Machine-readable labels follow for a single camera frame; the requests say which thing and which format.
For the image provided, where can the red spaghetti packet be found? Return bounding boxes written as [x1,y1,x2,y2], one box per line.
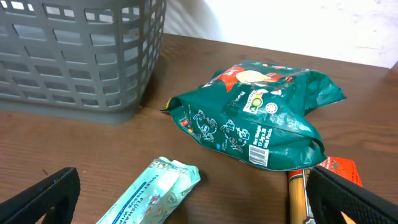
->
[288,157,363,224]

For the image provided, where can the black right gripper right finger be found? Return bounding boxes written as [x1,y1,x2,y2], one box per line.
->
[306,166,397,224]

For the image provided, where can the grey plastic lattice basket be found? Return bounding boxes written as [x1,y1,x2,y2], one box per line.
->
[1,0,167,124]

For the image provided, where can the green snack multipack bag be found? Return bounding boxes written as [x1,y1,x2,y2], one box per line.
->
[164,60,345,171]

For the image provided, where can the mint wet wipes pack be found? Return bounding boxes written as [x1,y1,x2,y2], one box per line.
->
[97,157,201,224]

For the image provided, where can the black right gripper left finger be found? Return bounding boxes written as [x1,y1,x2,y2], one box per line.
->
[1,167,80,224]

